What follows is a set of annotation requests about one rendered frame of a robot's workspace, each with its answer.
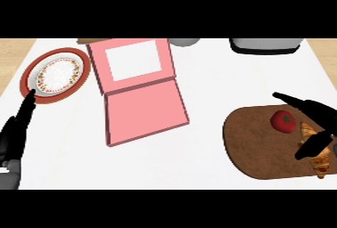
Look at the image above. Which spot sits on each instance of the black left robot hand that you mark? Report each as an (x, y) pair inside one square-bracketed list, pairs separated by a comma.
[(17, 130)]

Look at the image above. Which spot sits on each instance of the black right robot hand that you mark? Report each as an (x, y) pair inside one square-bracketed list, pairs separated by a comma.
[(318, 115)]

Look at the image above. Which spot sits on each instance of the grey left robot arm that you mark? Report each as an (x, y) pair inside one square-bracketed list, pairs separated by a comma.
[(9, 175)]

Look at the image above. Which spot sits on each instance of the red tomato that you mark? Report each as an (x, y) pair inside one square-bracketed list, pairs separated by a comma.
[(282, 121)]

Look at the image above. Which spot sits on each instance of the brown wooden cutting board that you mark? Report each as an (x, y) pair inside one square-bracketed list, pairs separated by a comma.
[(258, 148)]

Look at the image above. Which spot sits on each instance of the pink open cardboard box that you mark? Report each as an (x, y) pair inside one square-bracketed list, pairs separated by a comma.
[(140, 98)]

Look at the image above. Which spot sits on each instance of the golden croissant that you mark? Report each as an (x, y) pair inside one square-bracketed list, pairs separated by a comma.
[(322, 164)]

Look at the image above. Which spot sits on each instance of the white patterned plate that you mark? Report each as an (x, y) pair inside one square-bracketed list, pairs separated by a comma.
[(56, 75)]

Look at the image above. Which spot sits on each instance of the red round placemat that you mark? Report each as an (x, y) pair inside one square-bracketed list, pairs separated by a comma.
[(77, 83)]

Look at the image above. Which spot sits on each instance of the grey and black appliance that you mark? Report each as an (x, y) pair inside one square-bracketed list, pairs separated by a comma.
[(264, 46)]

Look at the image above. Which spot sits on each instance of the brown wooden object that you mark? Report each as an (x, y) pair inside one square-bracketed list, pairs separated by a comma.
[(91, 41)]

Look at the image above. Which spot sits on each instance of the grey round object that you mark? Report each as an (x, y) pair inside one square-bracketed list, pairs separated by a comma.
[(183, 41)]

